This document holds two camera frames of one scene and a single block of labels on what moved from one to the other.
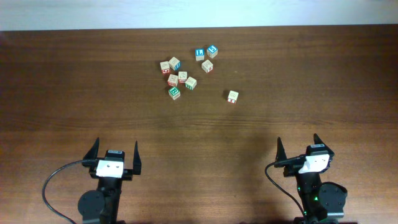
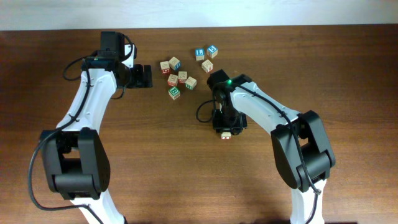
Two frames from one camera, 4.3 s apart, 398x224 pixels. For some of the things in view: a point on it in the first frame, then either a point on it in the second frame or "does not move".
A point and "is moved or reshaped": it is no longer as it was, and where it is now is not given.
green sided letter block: [191, 83] does not move
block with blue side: [174, 63] does not move
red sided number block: [232, 97] is moved or reshaped
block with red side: [207, 66] does not move
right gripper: [289, 170] to [229, 125]
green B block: [174, 93] does not move
